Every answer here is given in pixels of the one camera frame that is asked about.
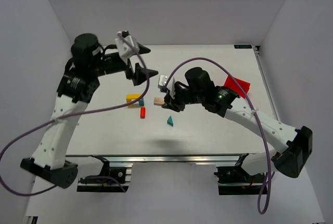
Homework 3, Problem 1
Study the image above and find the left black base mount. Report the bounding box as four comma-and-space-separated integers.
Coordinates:
72, 155, 133, 193

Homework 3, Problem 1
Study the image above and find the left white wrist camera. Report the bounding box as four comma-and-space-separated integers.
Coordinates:
115, 31, 139, 63

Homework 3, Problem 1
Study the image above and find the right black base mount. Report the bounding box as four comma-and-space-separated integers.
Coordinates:
214, 154, 265, 195

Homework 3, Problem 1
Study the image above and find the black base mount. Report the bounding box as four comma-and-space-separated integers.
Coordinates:
72, 155, 133, 193
214, 154, 265, 195

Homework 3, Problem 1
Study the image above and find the teal triangle block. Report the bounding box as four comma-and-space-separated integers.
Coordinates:
167, 116, 174, 126

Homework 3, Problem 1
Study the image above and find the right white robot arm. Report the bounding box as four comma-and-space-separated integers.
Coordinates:
158, 67, 313, 178

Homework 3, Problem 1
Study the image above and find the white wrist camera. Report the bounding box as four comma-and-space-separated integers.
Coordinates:
158, 75, 175, 98
115, 31, 139, 63

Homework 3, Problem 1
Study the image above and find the right blue corner sticker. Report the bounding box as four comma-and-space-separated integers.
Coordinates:
234, 44, 252, 49

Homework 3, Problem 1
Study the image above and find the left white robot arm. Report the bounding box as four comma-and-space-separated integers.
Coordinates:
20, 31, 158, 189

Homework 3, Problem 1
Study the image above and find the purple cable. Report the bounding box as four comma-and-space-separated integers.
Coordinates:
0, 33, 151, 196
166, 57, 276, 215

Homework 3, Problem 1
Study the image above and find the red cylinder block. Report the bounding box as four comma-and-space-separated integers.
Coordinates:
140, 107, 146, 118

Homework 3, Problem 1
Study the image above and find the red plastic bin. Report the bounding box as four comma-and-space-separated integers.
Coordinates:
224, 76, 251, 99

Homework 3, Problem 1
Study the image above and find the natural wood block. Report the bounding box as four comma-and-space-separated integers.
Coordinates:
153, 97, 165, 106

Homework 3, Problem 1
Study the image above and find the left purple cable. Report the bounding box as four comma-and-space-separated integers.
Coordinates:
0, 33, 151, 196

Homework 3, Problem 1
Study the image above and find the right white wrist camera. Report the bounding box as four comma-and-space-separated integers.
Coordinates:
158, 75, 175, 98

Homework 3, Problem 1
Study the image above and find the teal rectangular block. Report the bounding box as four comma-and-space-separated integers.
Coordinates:
138, 96, 145, 107

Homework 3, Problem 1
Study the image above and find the yellow arch block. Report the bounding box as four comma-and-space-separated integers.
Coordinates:
126, 94, 141, 103

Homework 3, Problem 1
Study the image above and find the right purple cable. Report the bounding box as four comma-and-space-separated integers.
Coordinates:
166, 57, 276, 215

